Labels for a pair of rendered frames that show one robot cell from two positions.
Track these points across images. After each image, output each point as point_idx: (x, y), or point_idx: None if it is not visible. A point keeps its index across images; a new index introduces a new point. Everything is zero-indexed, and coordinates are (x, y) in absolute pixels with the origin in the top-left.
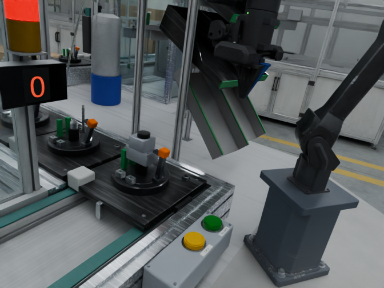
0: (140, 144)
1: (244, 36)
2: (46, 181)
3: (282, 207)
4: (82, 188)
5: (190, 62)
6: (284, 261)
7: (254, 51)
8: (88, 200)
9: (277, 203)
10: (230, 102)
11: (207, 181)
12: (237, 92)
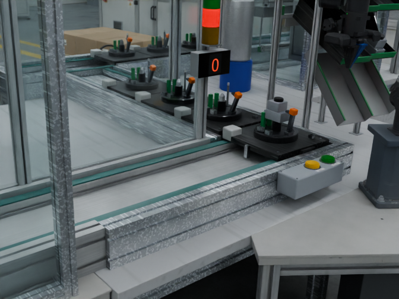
0: (276, 105)
1: (345, 28)
2: (207, 134)
3: (380, 147)
4: (234, 137)
5: (317, 44)
6: (383, 189)
7: (348, 37)
8: (236, 150)
9: (377, 145)
10: (360, 79)
11: (330, 140)
12: (369, 70)
